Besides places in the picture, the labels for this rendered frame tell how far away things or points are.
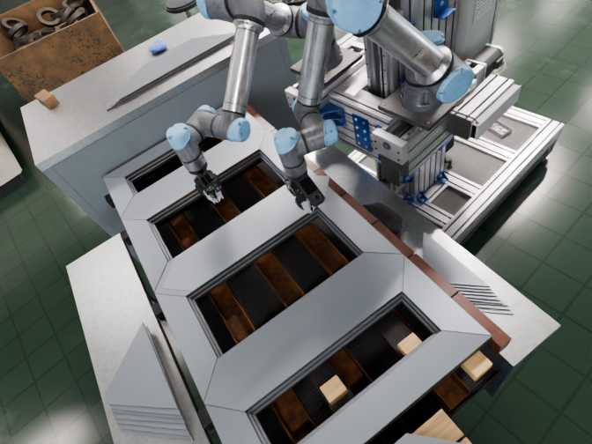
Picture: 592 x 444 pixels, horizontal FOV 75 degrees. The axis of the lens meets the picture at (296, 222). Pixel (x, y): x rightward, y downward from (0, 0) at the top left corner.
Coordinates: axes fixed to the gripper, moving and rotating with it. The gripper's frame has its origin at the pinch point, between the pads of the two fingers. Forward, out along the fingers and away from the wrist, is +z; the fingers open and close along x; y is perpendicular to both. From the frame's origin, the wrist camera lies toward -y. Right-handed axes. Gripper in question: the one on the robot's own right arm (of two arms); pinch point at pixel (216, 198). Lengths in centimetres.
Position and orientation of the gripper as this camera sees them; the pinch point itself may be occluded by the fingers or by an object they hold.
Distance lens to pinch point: 152.6
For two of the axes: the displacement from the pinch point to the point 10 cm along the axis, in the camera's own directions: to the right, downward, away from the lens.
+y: 5.3, 5.9, -6.0
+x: 8.1, -5.5, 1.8
